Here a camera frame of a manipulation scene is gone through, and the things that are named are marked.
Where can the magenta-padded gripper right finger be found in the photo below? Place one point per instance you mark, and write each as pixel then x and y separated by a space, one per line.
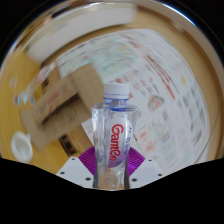
pixel 146 171

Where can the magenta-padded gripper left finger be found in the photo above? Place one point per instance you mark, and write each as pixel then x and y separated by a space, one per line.
pixel 73 171

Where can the clear plastic water bottle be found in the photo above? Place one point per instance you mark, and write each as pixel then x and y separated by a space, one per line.
pixel 115 133

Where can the white cup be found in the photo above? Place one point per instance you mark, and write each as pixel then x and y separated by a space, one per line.
pixel 22 147

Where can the brown cardboard box stand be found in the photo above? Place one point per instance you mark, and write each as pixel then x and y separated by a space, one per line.
pixel 80 86

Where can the wooden slatted back rail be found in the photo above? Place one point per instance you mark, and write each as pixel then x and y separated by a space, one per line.
pixel 68 145

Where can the wall poster with diagram grid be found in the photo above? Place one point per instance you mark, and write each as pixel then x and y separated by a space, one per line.
pixel 166 116

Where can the wall poster with round logo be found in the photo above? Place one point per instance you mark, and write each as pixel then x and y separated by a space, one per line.
pixel 100 56

